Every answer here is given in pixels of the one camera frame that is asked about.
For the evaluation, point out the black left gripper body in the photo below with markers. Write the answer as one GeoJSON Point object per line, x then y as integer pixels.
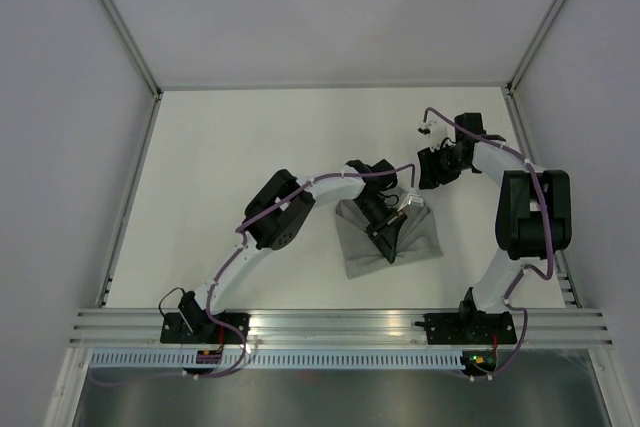
{"type": "Point", "coordinates": [376, 214]}

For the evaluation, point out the grey cloth napkin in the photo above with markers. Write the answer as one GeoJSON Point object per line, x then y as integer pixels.
{"type": "Point", "coordinates": [418, 240]}

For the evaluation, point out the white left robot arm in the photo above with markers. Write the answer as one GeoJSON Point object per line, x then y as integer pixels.
{"type": "Point", "coordinates": [276, 214]}

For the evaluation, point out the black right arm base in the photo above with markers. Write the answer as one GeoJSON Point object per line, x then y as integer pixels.
{"type": "Point", "coordinates": [468, 330]}

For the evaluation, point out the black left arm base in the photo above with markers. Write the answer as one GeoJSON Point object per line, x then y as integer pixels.
{"type": "Point", "coordinates": [175, 330]}

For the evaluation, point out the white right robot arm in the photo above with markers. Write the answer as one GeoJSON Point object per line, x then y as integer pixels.
{"type": "Point", "coordinates": [533, 218]}

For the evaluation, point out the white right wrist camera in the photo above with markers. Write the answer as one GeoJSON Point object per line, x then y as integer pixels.
{"type": "Point", "coordinates": [435, 133]}

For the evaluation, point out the white slotted cable duct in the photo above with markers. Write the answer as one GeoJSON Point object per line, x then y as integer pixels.
{"type": "Point", "coordinates": [346, 359]}

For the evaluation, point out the aluminium right frame post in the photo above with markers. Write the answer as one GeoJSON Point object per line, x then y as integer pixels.
{"type": "Point", "coordinates": [551, 15]}

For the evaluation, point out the aluminium frame post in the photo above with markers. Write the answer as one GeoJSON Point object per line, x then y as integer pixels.
{"type": "Point", "coordinates": [551, 15]}
{"type": "Point", "coordinates": [131, 48]}

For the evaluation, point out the aluminium front rail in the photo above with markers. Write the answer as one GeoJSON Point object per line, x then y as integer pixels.
{"type": "Point", "coordinates": [560, 328]}

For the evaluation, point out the aluminium left frame post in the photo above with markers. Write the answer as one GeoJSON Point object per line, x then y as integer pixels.
{"type": "Point", "coordinates": [131, 48]}

